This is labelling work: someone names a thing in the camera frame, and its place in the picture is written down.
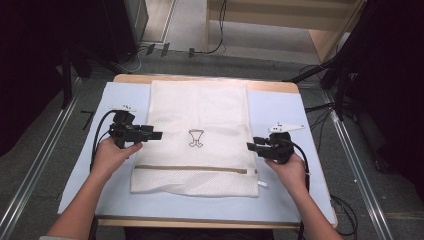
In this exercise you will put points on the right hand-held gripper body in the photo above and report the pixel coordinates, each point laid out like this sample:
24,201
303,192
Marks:
280,148

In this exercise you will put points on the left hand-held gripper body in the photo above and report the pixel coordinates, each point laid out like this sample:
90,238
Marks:
125,131

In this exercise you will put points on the white mesh laundry bag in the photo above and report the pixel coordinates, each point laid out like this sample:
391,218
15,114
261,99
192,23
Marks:
200,110

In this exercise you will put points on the person's right hand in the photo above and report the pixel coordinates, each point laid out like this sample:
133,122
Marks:
291,175

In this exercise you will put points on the person's left hand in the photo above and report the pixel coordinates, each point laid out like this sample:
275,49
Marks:
110,160

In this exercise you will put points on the light blue mat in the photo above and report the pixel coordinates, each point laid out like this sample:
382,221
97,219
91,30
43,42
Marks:
110,203

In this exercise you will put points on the black metal stand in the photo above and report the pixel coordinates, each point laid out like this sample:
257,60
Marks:
340,66

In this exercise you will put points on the person's dark clothing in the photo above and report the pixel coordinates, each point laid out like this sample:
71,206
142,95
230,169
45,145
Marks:
200,234

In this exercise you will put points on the dark cabinet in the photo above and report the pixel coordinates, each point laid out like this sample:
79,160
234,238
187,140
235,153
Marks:
126,26

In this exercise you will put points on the wooden shelf unit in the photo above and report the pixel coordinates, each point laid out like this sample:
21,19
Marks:
266,20

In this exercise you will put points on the metal floor rail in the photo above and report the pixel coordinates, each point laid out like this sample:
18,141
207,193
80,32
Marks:
36,160
360,173

